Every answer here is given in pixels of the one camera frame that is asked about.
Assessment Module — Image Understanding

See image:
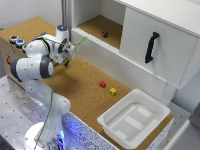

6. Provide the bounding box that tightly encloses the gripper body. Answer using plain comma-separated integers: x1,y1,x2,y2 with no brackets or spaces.
53,42,77,64

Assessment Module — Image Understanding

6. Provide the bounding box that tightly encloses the wooden drawer box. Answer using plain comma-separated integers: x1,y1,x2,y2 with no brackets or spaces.
0,16,63,90

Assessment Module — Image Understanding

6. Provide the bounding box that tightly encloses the white cabinet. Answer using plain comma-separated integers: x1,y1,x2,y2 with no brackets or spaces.
61,0,200,107

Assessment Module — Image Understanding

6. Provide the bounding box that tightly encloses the purple block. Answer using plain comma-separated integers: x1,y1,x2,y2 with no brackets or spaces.
101,31,109,39

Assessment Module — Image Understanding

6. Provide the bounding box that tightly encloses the green button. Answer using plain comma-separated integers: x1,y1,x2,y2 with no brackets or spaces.
21,44,29,52

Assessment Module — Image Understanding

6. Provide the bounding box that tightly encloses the blue button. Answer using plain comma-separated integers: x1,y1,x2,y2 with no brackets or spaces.
15,38,26,48

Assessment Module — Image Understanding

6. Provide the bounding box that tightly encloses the pink block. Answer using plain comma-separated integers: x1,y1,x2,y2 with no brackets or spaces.
99,80,108,89

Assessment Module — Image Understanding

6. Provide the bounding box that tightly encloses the red button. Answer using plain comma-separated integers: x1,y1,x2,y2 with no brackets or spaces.
9,34,19,44

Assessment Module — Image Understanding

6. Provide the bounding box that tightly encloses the yellow block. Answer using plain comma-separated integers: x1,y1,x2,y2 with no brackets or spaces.
109,87,118,97

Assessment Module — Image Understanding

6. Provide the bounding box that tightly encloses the white plastic box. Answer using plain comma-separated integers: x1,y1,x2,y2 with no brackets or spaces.
96,88,172,150

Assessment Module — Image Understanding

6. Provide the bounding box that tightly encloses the white sliding door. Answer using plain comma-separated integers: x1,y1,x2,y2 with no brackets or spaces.
118,6,200,91

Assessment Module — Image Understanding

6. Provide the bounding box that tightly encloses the green cable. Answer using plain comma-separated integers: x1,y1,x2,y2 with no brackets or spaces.
33,35,89,150

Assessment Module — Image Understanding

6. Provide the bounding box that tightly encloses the black door handle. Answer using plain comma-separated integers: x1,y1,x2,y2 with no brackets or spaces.
144,31,161,65

